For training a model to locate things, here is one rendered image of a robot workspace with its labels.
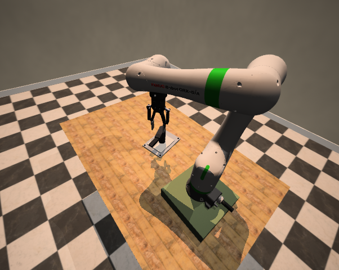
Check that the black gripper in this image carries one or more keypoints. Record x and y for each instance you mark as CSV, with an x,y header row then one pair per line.
x,y
158,106

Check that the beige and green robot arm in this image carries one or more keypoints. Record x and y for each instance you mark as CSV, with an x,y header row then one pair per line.
x,y
243,92

